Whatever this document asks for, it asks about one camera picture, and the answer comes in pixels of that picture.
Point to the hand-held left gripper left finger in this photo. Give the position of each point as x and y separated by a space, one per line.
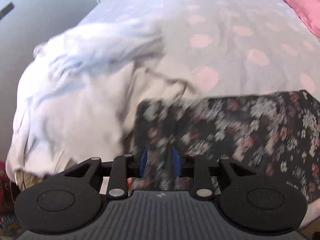
143 162

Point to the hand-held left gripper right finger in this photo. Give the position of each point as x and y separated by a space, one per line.
176 162

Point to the dark floral garment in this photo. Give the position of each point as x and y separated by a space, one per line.
237 130

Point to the cream white garment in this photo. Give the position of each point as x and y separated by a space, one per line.
82 120

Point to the beige striped garment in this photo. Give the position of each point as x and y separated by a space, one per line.
30 180

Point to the polka dot bed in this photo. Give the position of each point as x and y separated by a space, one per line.
225 30

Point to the pink pillow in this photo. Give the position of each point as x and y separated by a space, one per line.
300 5

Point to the grey wall switch panel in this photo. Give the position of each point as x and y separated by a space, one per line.
7 10

